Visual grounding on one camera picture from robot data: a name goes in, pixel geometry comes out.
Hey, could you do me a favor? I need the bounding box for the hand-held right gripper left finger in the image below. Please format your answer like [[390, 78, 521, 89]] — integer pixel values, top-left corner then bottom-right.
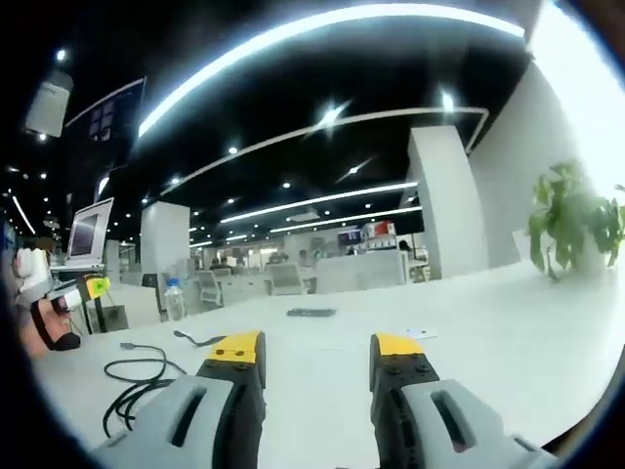
[[90, 329, 268, 469]]

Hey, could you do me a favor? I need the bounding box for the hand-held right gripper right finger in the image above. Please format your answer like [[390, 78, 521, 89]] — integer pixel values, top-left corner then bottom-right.
[[368, 332, 559, 469]]

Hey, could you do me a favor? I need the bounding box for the black velcro strap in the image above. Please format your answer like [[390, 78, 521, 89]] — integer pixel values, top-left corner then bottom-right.
[[173, 330, 227, 349]]

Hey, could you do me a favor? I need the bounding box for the black data cable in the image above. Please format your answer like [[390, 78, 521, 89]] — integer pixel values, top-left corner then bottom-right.
[[102, 341, 189, 444]]

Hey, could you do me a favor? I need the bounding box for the white desktop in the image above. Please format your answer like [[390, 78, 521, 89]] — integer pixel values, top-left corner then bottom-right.
[[28, 258, 625, 469]]

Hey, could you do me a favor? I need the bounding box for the person's left hand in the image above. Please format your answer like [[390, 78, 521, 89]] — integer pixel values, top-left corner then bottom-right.
[[29, 296, 70, 351]]

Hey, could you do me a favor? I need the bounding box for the computer monitor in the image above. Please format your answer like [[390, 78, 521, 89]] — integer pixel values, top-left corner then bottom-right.
[[64, 196, 115, 269]]

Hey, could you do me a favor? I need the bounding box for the clear water bottle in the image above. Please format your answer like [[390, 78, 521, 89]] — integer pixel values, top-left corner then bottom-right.
[[163, 277, 188, 322]]

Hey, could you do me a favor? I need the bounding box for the white office chair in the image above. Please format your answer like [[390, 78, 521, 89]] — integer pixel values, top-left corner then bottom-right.
[[196, 270, 225, 310], [267, 263, 310, 297]]

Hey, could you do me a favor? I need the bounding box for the black flat object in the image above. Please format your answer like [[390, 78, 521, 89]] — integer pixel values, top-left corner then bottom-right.
[[286, 307, 339, 319]]

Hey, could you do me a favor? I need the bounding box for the display shelf with red boxes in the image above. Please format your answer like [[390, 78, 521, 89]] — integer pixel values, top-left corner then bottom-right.
[[359, 220, 397, 251]]

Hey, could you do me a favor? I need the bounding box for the white ceiling air conditioner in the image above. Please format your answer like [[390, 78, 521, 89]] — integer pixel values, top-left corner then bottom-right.
[[24, 70, 75, 139]]

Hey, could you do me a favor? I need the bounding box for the hanging ceiling screen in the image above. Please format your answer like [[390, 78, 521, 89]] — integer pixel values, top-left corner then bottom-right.
[[64, 76, 147, 144]]

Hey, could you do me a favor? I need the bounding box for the green potted plant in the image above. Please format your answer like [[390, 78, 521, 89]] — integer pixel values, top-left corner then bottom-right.
[[525, 159, 625, 283]]

